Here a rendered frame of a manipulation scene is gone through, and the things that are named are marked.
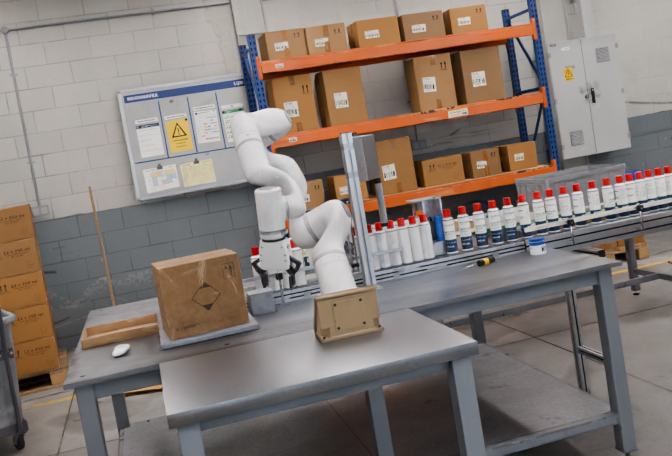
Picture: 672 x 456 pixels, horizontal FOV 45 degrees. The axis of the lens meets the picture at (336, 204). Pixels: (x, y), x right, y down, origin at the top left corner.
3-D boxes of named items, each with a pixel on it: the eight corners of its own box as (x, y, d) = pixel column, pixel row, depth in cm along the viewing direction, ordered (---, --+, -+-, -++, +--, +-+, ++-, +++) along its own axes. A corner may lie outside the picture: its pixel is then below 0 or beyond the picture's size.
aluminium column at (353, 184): (374, 287, 345) (348, 132, 340) (377, 288, 341) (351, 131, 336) (364, 289, 344) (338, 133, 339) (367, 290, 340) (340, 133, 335)
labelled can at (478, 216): (486, 245, 373) (479, 202, 371) (490, 246, 368) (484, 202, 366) (475, 248, 372) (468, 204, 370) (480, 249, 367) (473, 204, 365)
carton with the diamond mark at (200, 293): (237, 313, 328) (225, 248, 326) (250, 322, 305) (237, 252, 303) (163, 330, 319) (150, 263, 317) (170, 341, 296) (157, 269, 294)
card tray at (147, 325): (158, 322, 349) (156, 313, 349) (159, 333, 324) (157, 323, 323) (86, 337, 342) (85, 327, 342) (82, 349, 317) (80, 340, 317)
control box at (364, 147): (380, 176, 352) (373, 133, 351) (368, 180, 337) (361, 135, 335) (359, 180, 356) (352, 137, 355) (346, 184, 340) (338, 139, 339)
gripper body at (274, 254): (292, 231, 257) (296, 265, 260) (262, 232, 260) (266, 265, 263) (283, 238, 250) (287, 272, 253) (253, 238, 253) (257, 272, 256)
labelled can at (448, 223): (456, 252, 369) (449, 208, 368) (460, 253, 364) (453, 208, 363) (445, 254, 368) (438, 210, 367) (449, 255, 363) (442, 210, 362)
